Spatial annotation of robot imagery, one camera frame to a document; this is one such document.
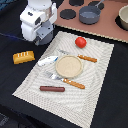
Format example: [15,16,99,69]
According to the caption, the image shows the red tomato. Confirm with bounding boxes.
[75,37,87,48]

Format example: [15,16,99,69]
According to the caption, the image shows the brown stove top board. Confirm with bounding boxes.
[55,0,128,43]

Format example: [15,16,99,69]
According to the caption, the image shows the fork with wooden handle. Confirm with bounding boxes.
[44,71,85,89]

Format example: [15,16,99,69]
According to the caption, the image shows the knife with wooden handle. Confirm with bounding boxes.
[58,49,97,63]

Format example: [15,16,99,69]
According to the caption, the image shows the black burner disc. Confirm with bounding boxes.
[60,9,76,20]
[69,0,84,6]

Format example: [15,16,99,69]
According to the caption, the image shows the beige round plate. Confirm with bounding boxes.
[55,55,83,78]

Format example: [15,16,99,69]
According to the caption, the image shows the yellow bread loaf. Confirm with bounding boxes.
[13,51,35,64]

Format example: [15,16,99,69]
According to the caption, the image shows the grey saucepan with handle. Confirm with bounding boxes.
[79,5,101,25]

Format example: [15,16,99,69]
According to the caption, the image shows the grey two-handled pot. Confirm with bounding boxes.
[35,24,54,46]

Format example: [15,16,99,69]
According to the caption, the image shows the black burner under saucepan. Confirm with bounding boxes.
[88,1,104,10]

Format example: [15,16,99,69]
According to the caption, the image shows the white and blue fish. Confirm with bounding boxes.
[38,56,58,66]

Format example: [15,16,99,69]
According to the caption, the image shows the beige bowl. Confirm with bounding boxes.
[119,5,128,30]

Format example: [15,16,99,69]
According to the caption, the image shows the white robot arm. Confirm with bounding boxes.
[20,0,57,45]

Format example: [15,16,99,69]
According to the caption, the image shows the black rear burner disc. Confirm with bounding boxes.
[69,0,84,6]

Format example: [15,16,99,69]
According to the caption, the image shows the white woven placemat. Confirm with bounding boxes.
[13,31,114,128]

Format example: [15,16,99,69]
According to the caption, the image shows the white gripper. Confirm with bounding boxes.
[20,6,57,42]

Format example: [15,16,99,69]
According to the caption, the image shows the brown sausage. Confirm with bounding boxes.
[40,86,65,92]

